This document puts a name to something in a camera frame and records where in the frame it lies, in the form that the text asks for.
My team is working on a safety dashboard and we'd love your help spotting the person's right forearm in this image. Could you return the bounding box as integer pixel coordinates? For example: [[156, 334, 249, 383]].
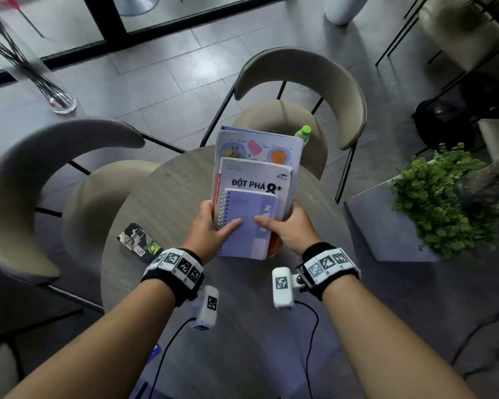
[[322, 273, 480, 399]]

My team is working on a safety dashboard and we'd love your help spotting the black floor cable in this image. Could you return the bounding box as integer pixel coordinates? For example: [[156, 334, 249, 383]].
[[450, 305, 499, 380]]

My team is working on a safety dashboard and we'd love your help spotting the black wristband with marker tags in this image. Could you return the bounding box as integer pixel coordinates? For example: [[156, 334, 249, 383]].
[[140, 247, 205, 307], [296, 242, 362, 302]]

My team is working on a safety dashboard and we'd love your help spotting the black round table base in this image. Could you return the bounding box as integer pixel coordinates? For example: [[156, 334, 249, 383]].
[[411, 97, 481, 151]]

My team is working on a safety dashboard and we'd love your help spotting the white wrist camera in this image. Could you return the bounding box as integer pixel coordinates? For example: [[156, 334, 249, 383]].
[[190, 285, 220, 331], [271, 267, 307, 310]]

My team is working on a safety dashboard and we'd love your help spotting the beige curved back chair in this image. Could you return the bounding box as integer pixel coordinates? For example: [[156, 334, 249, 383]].
[[199, 46, 368, 205], [0, 117, 189, 314]]

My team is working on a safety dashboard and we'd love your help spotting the large light blue book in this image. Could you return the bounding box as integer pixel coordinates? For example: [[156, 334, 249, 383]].
[[211, 126, 305, 222]]

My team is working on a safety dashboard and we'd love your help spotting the black window frame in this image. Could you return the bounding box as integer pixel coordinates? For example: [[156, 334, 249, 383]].
[[0, 0, 301, 93]]

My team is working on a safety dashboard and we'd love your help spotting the dark printed card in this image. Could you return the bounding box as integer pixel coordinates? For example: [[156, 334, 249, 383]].
[[116, 222, 164, 265]]

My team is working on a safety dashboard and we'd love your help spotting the beige chair with black frame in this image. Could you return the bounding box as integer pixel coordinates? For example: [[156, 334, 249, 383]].
[[375, 0, 499, 105]]

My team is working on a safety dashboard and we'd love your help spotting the grey concrete planter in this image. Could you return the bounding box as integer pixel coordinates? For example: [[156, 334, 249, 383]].
[[343, 158, 442, 263]]

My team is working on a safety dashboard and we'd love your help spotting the white workbook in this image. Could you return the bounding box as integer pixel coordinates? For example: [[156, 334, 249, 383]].
[[212, 156, 294, 259]]

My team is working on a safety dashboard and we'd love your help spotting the purple spiral notebook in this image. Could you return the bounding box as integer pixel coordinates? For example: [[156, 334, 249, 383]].
[[215, 188, 279, 261]]

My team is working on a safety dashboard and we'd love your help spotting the person's left hand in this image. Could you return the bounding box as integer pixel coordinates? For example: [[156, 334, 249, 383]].
[[180, 199, 243, 265]]

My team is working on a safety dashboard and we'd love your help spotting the green leafy plant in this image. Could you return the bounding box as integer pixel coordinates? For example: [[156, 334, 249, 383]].
[[390, 143, 499, 260]]

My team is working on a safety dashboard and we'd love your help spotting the white round pot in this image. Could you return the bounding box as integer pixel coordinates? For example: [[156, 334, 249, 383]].
[[324, 0, 371, 26]]

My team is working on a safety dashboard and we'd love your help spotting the bundle of black sticks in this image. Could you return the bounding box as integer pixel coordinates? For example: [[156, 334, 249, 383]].
[[0, 0, 70, 109]]

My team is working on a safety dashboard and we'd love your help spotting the black camera cable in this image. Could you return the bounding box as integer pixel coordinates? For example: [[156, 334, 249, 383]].
[[147, 317, 197, 399], [294, 301, 320, 399]]

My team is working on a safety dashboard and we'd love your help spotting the person's right hand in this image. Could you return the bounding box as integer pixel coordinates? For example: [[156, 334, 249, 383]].
[[254, 201, 323, 258]]

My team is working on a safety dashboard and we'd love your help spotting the person's left forearm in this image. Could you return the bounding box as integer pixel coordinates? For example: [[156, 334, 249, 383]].
[[3, 278, 178, 399]]

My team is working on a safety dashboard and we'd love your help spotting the clear glass vase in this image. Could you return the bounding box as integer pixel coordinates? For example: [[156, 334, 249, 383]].
[[0, 6, 78, 115]]

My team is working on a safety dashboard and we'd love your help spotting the grey tree trunk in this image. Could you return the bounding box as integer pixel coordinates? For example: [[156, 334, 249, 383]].
[[454, 153, 499, 217]]

